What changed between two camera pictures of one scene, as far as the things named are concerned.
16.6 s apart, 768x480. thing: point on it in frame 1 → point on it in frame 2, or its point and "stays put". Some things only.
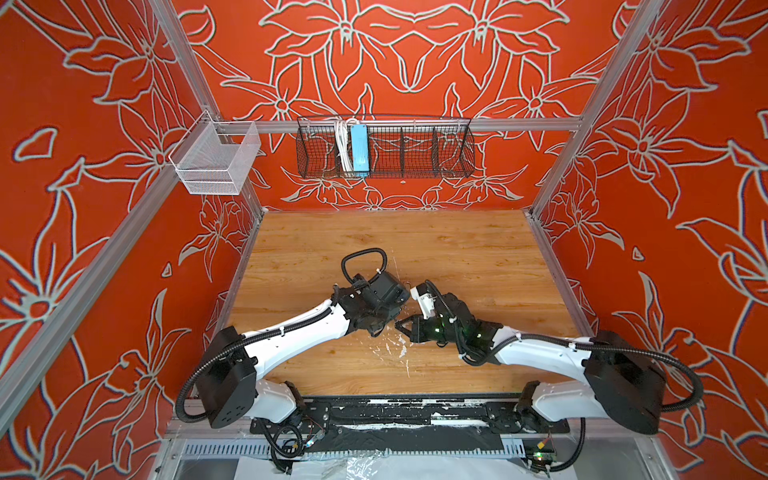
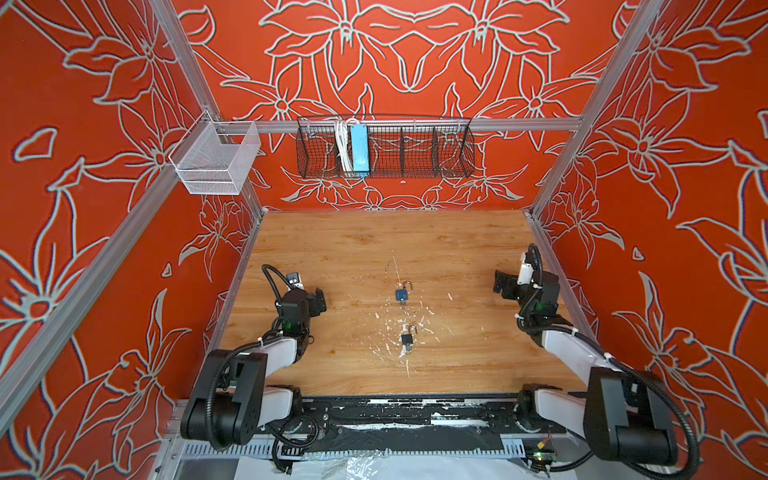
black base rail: [413, 422] stays put
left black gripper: [396, 307] → [315, 303]
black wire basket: [398, 147] stays put
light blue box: [360, 153] stays put
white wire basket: [213, 156] stays put
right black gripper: [416, 334] → [501, 280]
